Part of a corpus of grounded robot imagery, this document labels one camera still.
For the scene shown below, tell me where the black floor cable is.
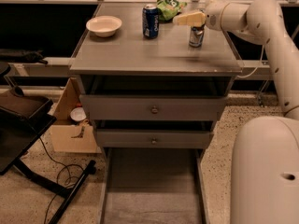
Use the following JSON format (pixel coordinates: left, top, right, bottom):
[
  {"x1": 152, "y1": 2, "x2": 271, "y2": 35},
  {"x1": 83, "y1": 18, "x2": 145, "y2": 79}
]
[{"x1": 37, "y1": 136, "x2": 86, "y2": 224}]

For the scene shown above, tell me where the grey bottom drawer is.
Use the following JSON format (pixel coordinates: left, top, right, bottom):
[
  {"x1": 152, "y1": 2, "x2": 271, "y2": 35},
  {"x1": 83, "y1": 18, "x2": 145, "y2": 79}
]
[{"x1": 99, "y1": 148, "x2": 210, "y2": 224}]

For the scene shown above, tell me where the blue pepsi can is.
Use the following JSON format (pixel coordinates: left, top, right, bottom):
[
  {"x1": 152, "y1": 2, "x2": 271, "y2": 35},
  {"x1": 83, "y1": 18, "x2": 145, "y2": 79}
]
[{"x1": 142, "y1": 4, "x2": 159, "y2": 39}]

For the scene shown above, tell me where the white bowl in box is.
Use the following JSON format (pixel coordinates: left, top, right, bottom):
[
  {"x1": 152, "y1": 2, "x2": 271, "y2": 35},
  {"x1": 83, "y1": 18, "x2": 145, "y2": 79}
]
[{"x1": 70, "y1": 107, "x2": 86, "y2": 122}]

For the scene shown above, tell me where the white cable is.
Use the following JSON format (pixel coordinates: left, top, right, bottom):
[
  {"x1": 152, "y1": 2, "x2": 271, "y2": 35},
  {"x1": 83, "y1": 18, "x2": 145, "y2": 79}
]
[{"x1": 236, "y1": 45, "x2": 265, "y2": 79}]

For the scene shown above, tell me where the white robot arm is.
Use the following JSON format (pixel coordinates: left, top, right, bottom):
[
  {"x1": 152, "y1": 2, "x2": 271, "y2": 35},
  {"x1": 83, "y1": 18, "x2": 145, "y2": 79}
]
[{"x1": 174, "y1": 0, "x2": 299, "y2": 224}]

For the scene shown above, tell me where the cardboard box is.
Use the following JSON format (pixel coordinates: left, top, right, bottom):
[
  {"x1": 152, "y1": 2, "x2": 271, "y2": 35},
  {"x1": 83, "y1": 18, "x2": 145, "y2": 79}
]
[{"x1": 50, "y1": 78, "x2": 101, "y2": 153}]

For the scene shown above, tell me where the metal frame rail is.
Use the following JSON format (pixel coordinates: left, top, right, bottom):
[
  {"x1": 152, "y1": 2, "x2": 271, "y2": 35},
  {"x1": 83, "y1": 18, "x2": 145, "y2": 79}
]
[{"x1": 8, "y1": 57, "x2": 272, "y2": 80}]

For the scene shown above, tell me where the black stand with tray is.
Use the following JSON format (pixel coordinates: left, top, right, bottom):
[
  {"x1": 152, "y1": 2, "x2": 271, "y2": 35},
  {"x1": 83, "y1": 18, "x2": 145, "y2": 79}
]
[{"x1": 0, "y1": 86, "x2": 97, "y2": 224}]

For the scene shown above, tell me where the grey top drawer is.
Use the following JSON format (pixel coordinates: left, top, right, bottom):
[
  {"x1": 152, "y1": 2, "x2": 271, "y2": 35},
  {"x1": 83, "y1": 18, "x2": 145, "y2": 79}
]
[{"x1": 78, "y1": 75, "x2": 230, "y2": 121}]

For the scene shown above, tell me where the grey drawer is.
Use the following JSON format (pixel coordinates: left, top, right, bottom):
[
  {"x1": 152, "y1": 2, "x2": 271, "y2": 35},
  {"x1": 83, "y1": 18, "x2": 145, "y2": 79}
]
[
  {"x1": 95, "y1": 120, "x2": 213, "y2": 149},
  {"x1": 78, "y1": 75, "x2": 230, "y2": 121},
  {"x1": 99, "y1": 148, "x2": 210, "y2": 224}
]

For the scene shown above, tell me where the green chip bag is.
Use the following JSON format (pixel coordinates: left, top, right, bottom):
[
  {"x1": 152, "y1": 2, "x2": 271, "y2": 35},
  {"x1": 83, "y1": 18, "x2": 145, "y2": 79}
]
[{"x1": 156, "y1": 0, "x2": 187, "y2": 21}]

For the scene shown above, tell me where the grey middle drawer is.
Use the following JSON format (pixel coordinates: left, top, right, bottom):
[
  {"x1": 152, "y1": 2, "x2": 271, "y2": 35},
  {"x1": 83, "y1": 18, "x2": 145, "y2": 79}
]
[{"x1": 95, "y1": 120, "x2": 213, "y2": 149}]

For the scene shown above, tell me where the grey drawer cabinet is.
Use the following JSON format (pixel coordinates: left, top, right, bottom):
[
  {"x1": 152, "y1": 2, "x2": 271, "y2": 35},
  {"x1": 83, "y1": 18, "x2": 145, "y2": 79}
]
[{"x1": 68, "y1": 2, "x2": 243, "y2": 156}]

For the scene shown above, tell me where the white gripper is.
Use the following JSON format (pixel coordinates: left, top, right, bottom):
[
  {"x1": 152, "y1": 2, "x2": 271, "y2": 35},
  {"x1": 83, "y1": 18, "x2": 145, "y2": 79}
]
[{"x1": 173, "y1": 0, "x2": 228, "y2": 31}]

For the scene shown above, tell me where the red bull can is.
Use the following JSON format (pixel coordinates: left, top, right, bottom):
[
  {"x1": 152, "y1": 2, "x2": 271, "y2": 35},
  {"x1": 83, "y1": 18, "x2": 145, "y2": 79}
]
[{"x1": 189, "y1": 24, "x2": 205, "y2": 48}]

